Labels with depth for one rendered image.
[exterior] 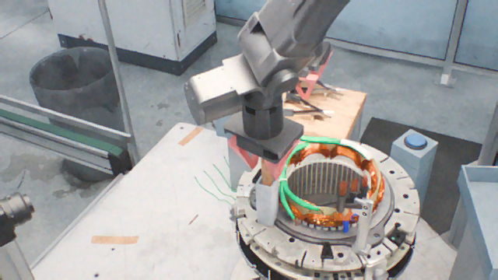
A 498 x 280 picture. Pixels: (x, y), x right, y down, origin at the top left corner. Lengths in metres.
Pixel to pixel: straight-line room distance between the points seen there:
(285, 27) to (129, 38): 2.90
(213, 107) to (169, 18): 2.53
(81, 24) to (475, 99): 2.48
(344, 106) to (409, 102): 1.96
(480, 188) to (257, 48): 0.64
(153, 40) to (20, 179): 1.14
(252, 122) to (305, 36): 0.18
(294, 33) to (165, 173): 0.97
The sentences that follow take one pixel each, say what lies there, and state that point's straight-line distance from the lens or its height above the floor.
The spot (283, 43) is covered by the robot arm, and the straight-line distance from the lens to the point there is 0.58.
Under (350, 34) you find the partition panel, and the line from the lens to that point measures 3.38.
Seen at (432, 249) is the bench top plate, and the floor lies 0.78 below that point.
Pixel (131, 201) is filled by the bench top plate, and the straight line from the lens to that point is 1.42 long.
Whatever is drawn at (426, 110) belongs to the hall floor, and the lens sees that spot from 3.11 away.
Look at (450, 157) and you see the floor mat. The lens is 2.79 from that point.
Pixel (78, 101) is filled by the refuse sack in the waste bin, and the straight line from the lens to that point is 2.37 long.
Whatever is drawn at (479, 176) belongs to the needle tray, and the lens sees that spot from 1.13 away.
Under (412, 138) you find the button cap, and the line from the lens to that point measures 1.17.
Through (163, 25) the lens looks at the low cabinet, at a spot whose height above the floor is 0.34.
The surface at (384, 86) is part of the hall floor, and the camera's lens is 3.26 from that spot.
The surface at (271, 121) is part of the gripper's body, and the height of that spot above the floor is 1.33.
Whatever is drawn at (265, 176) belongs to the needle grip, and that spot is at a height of 1.20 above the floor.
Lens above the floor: 1.76
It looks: 39 degrees down
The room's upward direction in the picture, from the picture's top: 2 degrees counter-clockwise
